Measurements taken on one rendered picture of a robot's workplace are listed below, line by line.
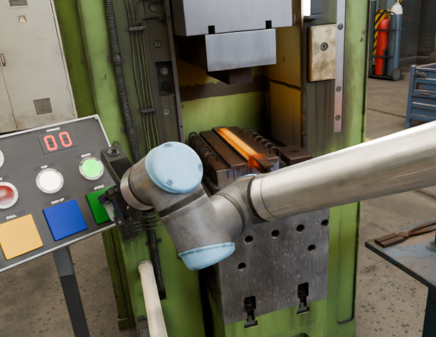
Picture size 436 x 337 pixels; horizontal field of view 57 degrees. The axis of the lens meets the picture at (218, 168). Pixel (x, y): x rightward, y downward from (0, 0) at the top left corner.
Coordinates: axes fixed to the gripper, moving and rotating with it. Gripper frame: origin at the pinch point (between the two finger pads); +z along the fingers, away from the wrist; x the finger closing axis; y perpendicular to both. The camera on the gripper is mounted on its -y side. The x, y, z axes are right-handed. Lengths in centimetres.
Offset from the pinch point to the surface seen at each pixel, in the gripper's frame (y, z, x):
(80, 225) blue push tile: 3.4, 1.2, -7.6
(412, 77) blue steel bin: -25, 133, 430
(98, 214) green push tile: 2.6, 1.2, -2.9
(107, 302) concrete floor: 40, 136, 28
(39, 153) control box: -15.4, 2.0, -9.9
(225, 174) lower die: 4.5, 3.7, 37.7
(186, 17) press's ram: -35.7, -15.9, 31.2
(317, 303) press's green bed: 58, 15, 61
